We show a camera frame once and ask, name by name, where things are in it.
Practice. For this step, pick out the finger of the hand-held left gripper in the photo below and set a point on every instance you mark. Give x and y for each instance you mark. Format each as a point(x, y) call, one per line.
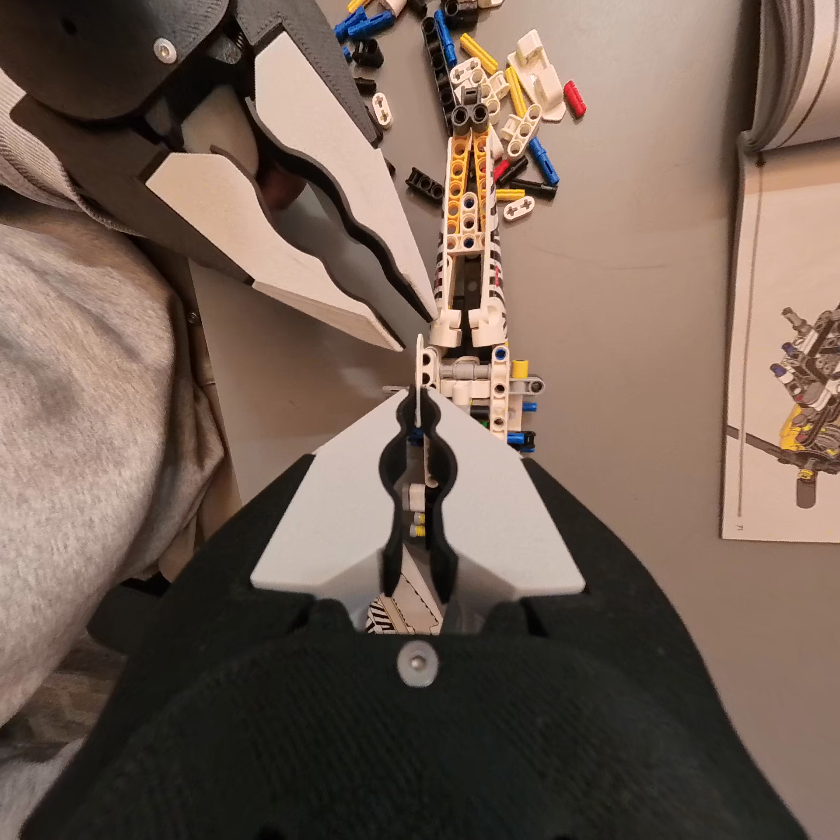
point(334, 144)
point(262, 262)

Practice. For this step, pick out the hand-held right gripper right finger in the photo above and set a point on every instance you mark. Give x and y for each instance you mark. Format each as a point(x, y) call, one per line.
point(505, 525)

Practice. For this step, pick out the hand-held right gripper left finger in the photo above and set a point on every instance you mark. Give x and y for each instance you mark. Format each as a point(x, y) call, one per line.
point(328, 525)

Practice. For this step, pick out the white and yellow lego model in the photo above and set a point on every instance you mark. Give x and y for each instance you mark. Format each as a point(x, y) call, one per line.
point(469, 223)

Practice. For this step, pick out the person's left forearm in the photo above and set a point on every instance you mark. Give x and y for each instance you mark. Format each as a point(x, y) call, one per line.
point(39, 164)

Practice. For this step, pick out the pile of loose lego pieces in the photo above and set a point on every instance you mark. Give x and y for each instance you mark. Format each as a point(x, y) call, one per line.
point(525, 79)

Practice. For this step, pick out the black chair armrest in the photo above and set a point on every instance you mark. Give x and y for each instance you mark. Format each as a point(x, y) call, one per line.
point(128, 613)

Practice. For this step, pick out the person's grey sweatshirt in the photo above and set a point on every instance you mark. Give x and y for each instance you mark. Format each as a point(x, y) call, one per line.
point(85, 407)

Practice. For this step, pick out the open instruction booklet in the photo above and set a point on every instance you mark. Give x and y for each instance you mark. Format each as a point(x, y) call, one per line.
point(781, 262)

